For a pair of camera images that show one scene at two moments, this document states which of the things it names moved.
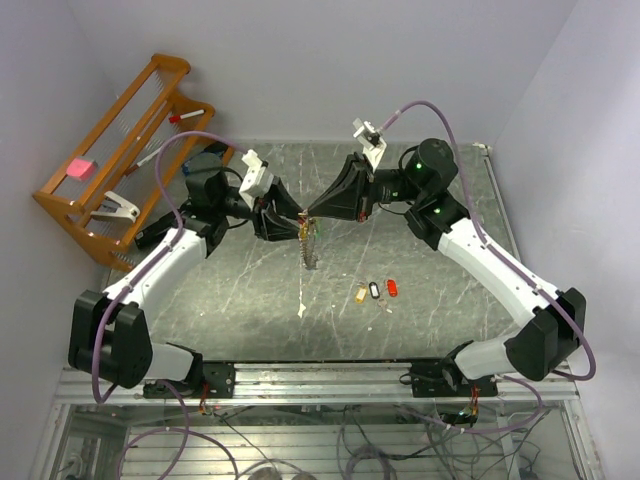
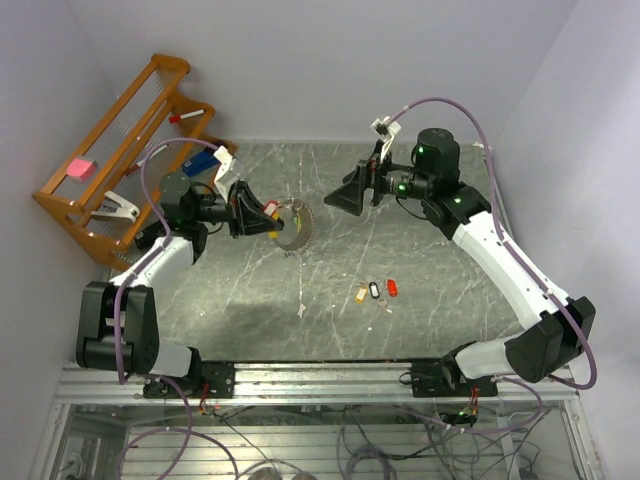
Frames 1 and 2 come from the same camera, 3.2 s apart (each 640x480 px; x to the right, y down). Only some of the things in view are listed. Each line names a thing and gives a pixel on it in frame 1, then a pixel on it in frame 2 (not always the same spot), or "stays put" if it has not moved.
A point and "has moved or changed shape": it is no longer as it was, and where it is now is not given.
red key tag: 392,286 stays put
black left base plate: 220,378 stays put
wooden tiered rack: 127,171 stays put
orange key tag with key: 302,220 has moved or changed shape
